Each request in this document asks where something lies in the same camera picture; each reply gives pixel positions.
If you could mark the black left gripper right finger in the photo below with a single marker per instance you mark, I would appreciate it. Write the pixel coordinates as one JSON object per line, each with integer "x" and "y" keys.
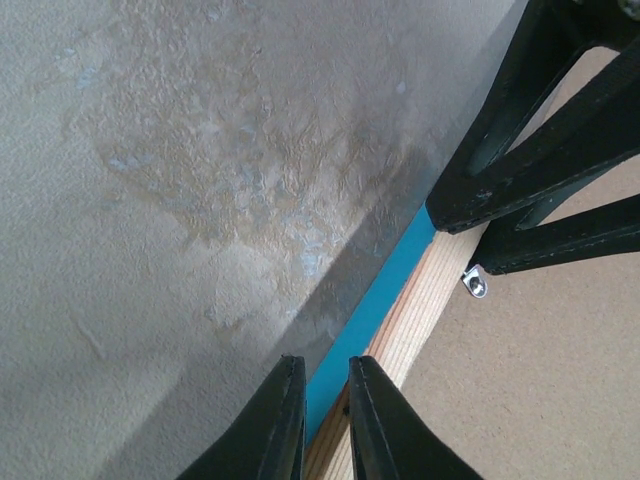
{"x": 388, "y": 438}

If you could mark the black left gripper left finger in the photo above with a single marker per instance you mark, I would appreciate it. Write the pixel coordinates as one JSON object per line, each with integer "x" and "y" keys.
{"x": 267, "y": 439}

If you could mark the brown frame backing board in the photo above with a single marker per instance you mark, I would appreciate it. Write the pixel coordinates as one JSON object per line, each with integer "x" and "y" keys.
{"x": 537, "y": 380}

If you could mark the metal frame clip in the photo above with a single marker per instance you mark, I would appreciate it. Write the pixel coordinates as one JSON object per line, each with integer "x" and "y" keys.
{"x": 474, "y": 282}

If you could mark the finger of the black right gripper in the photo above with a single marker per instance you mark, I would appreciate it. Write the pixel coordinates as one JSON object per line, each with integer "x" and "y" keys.
{"x": 508, "y": 246}
{"x": 491, "y": 174}

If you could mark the blue wooden picture frame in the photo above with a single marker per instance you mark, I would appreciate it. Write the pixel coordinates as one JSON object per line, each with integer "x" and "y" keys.
{"x": 380, "y": 320}

